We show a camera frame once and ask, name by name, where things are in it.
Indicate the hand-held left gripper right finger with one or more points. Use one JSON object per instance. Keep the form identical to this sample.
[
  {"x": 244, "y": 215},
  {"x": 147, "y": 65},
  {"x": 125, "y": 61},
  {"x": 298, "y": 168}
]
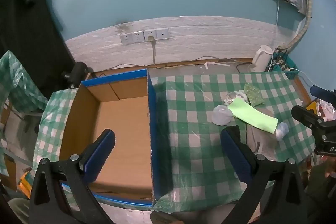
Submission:
[{"x": 236, "y": 155}]

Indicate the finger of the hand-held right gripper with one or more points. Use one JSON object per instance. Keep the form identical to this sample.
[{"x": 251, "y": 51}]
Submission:
[
  {"x": 305, "y": 115},
  {"x": 323, "y": 94}
]

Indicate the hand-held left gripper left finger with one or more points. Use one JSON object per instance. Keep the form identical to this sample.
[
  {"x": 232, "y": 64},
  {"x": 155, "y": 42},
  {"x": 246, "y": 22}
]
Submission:
[{"x": 99, "y": 158}]

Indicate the blue cardboard box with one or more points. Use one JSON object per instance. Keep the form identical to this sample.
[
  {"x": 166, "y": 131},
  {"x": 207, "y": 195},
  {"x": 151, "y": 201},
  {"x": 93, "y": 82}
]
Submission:
[{"x": 123, "y": 129}]

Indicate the yellow bag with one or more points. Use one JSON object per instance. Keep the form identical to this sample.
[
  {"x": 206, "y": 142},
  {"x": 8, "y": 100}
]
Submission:
[{"x": 312, "y": 106}]

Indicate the pile of plastic bags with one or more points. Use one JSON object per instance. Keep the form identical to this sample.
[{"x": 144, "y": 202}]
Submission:
[{"x": 328, "y": 108}]

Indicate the white sock ball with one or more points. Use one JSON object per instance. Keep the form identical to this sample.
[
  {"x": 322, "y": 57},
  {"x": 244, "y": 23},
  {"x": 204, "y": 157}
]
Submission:
[{"x": 282, "y": 131}]

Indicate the light green cloth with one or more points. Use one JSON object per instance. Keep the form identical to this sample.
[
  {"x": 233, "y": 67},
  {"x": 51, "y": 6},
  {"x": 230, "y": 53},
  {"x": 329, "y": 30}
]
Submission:
[{"x": 252, "y": 116}]

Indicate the teal plastic basket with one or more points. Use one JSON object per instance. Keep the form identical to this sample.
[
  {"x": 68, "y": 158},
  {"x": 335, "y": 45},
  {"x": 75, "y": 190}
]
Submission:
[{"x": 284, "y": 62}]

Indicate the green patterned cloth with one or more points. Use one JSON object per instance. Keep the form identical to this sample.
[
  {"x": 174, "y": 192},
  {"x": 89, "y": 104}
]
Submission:
[{"x": 254, "y": 95}]

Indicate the grey white crumpled cloth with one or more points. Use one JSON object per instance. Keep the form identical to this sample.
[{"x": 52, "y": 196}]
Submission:
[{"x": 233, "y": 96}]

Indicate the green checkered tablecloth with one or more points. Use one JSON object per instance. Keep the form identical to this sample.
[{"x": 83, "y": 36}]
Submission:
[{"x": 194, "y": 113}]

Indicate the white electric kettle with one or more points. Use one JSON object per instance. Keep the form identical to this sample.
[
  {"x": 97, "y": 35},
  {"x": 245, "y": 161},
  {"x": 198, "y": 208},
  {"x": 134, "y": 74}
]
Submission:
[{"x": 261, "y": 58}]

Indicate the black cylindrical device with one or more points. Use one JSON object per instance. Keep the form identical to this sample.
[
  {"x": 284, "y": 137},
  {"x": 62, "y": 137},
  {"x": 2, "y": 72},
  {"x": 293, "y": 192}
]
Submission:
[{"x": 77, "y": 73}]

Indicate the white plastic strip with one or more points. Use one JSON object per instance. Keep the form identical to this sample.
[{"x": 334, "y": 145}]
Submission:
[{"x": 216, "y": 64}]

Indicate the green checkered plastic cover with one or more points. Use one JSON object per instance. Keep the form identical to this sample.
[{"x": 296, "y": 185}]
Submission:
[{"x": 18, "y": 85}]

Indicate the black hanging cloth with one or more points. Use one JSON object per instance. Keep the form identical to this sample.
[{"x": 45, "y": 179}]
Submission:
[{"x": 31, "y": 29}]

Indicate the white wall socket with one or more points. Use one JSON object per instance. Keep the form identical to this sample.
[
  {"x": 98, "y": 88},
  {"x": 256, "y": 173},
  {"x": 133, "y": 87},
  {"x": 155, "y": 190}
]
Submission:
[
  {"x": 163, "y": 33},
  {"x": 125, "y": 38},
  {"x": 150, "y": 33},
  {"x": 137, "y": 37}
]

